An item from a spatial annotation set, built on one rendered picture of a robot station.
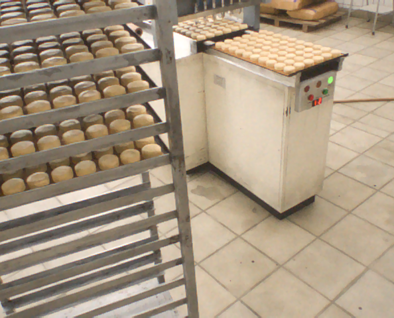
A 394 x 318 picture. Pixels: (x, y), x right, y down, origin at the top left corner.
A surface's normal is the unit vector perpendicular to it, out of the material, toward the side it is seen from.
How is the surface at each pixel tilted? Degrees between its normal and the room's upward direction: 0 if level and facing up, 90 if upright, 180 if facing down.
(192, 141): 90
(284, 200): 90
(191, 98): 90
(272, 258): 0
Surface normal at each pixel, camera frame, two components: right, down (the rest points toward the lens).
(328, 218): -0.06, -0.84
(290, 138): 0.56, 0.41
